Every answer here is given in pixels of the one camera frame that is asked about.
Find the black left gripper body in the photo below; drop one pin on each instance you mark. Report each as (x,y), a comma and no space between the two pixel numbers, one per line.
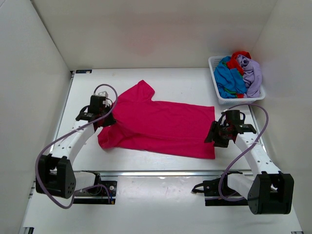
(109,117)

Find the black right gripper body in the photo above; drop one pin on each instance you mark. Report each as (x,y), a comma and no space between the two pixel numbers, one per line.
(222,140)

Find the crimson red t-shirt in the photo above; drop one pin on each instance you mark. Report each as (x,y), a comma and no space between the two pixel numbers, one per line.
(158,126)

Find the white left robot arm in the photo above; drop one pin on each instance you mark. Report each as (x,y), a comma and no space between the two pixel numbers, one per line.
(56,170)

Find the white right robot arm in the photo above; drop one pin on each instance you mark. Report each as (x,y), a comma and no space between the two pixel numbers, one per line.
(270,192)

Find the blue t-shirt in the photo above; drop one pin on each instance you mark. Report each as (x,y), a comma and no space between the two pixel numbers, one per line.
(230,83)

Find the dark label sticker on table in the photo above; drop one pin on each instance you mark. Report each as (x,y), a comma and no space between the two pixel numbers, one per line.
(83,71)

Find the lavender t-shirt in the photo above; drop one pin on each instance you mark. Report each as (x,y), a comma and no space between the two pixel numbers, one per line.
(252,76)

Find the white plastic laundry basket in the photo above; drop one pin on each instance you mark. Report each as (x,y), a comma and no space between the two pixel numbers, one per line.
(213,62)

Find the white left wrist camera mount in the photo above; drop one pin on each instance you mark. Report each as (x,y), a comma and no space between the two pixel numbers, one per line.
(102,98)

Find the aluminium left side rail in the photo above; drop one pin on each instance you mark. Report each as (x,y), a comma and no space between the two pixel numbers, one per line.
(64,105)

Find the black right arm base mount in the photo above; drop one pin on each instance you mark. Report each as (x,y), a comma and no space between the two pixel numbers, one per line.
(209,188)

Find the aluminium table edge rail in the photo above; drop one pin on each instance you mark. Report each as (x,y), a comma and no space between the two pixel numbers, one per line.
(162,173)

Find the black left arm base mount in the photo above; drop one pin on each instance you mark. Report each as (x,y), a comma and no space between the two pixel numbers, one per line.
(98,195)

